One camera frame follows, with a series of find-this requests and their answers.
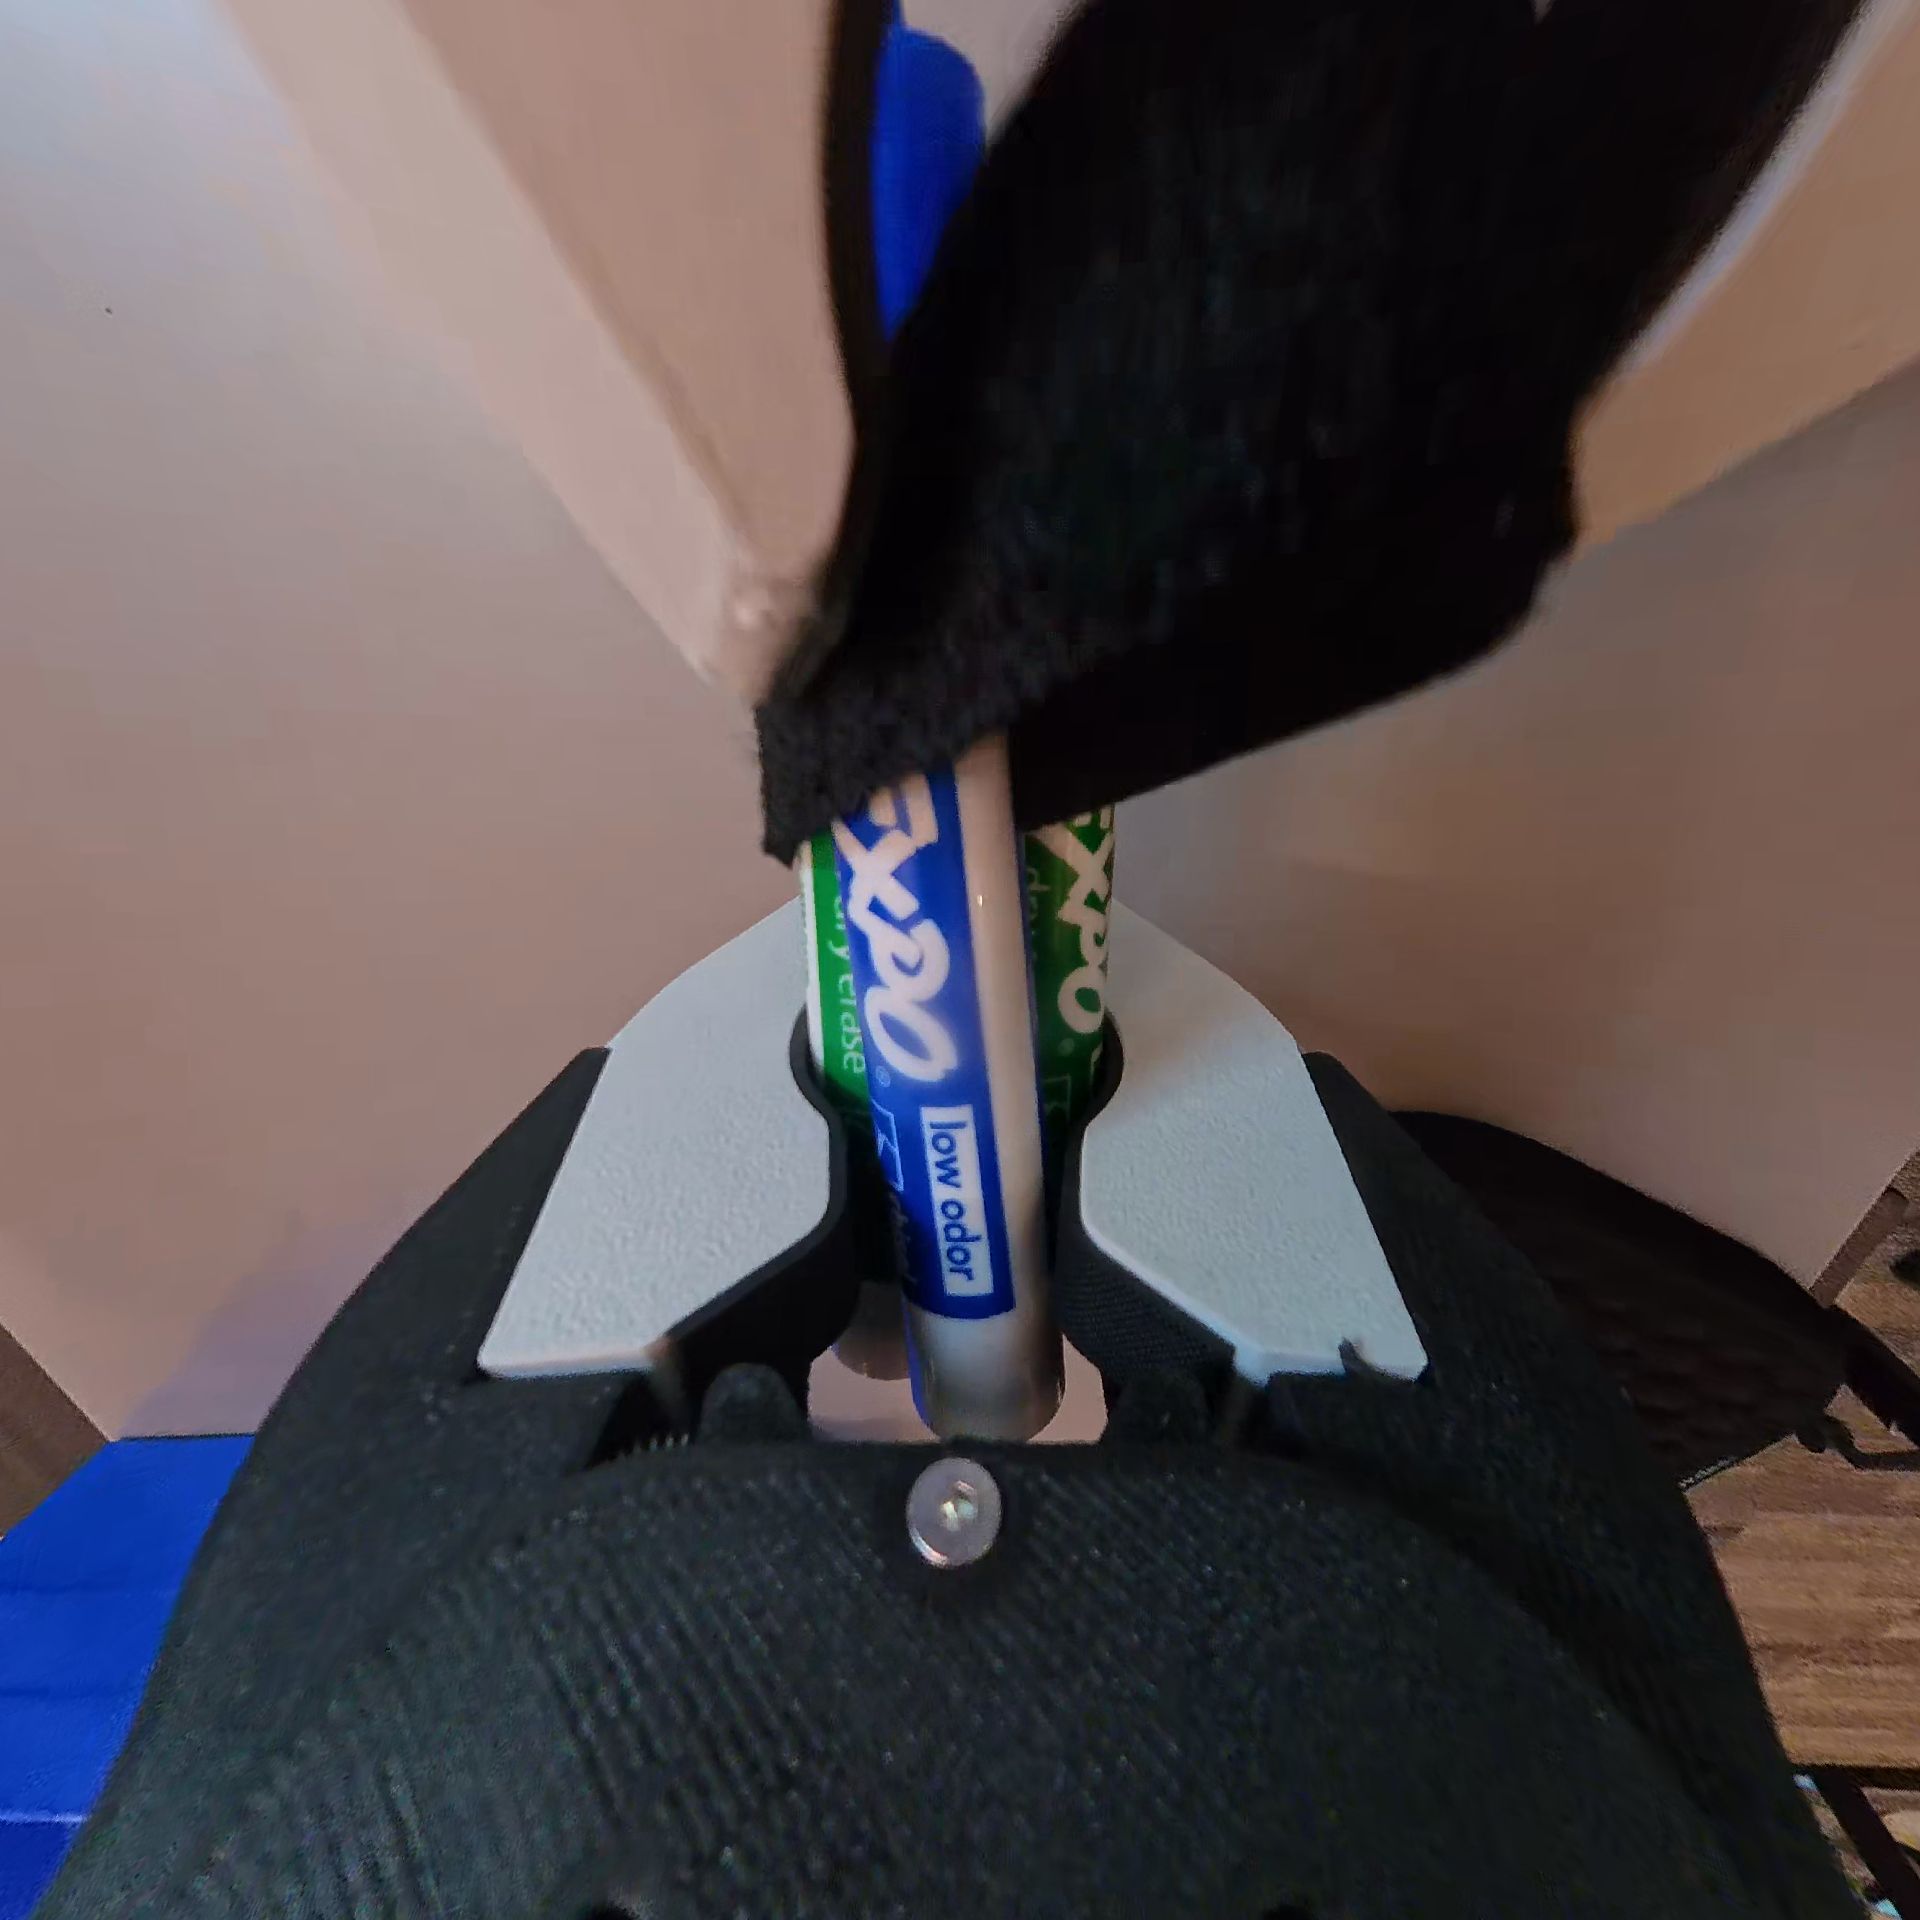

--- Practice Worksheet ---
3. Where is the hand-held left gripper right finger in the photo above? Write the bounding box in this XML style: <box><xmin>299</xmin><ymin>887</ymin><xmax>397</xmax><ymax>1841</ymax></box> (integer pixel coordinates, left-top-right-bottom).
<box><xmin>1051</xmin><ymin>894</ymin><xmax>1431</xmax><ymax>1386</ymax></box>

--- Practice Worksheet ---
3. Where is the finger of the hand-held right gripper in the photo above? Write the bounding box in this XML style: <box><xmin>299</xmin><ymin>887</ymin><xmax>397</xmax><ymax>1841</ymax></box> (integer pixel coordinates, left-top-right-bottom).
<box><xmin>1560</xmin><ymin>0</ymin><xmax>1920</xmax><ymax>550</ymax></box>
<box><xmin>214</xmin><ymin>0</ymin><xmax>902</xmax><ymax>707</ymax></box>

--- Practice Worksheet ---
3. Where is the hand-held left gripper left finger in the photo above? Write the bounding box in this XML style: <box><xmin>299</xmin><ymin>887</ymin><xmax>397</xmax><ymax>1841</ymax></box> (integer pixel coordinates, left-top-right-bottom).
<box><xmin>474</xmin><ymin>896</ymin><xmax>866</xmax><ymax>1405</ymax></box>

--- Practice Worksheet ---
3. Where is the black fabric strap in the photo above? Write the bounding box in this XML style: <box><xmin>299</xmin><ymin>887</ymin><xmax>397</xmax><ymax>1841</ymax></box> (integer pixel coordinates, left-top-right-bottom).
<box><xmin>746</xmin><ymin>0</ymin><xmax>1867</xmax><ymax>874</ymax></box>

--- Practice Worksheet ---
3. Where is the green dry-erase marker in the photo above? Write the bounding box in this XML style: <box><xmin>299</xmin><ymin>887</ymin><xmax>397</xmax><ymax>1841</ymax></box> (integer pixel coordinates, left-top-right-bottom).
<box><xmin>1014</xmin><ymin>803</ymin><xmax>1129</xmax><ymax>1187</ymax></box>
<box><xmin>792</xmin><ymin>822</ymin><xmax>906</xmax><ymax>1380</ymax></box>

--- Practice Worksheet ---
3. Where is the blue plastic bin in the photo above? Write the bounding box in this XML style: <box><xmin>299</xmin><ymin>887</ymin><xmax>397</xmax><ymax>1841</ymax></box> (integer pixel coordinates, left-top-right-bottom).
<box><xmin>0</xmin><ymin>1432</ymin><xmax>260</xmax><ymax>1835</ymax></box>

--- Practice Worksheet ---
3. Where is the blue dry-erase marker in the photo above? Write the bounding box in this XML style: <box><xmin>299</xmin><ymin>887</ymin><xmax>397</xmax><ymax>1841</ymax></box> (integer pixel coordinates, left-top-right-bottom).
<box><xmin>829</xmin><ymin>0</ymin><xmax>1070</xmax><ymax>1445</ymax></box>

